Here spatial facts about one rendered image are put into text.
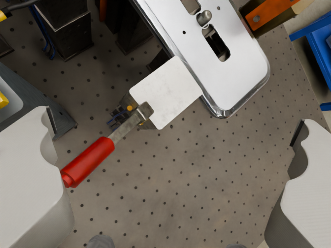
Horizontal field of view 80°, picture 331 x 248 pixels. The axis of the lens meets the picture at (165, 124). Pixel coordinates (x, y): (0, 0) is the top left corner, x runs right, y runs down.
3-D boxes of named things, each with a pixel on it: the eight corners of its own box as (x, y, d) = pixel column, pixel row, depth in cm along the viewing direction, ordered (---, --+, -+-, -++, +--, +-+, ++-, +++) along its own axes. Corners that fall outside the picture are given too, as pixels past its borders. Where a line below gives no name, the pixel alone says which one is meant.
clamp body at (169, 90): (146, 113, 64) (204, 94, 30) (116, 137, 61) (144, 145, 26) (131, 95, 63) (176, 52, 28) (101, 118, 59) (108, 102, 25)
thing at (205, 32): (166, 70, 66) (215, 28, 39) (154, 78, 65) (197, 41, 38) (156, 57, 66) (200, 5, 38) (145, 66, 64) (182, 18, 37)
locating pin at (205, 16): (204, 26, 39) (216, 15, 35) (197, 31, 38) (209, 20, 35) (198, 17, 39) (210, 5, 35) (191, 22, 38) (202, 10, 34)
